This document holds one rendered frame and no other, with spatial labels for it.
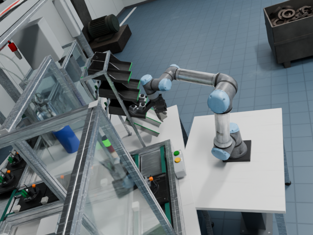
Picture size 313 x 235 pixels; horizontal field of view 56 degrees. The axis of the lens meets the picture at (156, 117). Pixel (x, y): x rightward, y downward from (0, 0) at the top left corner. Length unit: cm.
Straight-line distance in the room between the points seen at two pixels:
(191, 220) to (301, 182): 142
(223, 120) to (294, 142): 176
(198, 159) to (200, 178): 18
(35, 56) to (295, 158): 269
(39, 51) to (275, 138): 217
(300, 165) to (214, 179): 131
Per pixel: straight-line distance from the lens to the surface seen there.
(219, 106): 160
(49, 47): 298
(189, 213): 193
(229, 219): 288
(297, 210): 287
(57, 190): 128
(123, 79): 210
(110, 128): 95
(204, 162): 216
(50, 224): 93
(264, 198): 190
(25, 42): 303
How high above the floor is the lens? 239
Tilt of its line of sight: 34 degrees down
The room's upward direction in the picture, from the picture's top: 25 degrees counter-clockwise
